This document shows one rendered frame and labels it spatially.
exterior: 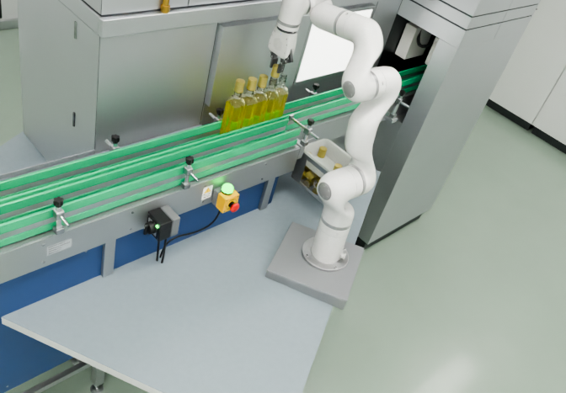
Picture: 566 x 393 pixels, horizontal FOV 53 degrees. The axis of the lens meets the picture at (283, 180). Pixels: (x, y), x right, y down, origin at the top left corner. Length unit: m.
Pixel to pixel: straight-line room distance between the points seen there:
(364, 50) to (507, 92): 4.11
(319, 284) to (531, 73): 3.97
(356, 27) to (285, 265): 0.92
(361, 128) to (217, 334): 0.84
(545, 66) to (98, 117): 4.40
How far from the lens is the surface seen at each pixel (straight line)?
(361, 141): 1.94
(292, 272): 2.20
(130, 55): 2.00
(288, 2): 2.11
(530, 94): 5.80
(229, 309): 2.08
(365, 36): 1.86
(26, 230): 1.81
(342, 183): 1.99
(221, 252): 2.25
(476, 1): 2.81
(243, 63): 2.30
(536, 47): 5.71
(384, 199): 3.32
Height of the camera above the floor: 2.35
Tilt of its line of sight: 37 degrees down
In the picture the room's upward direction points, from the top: 17 degrees clockwise
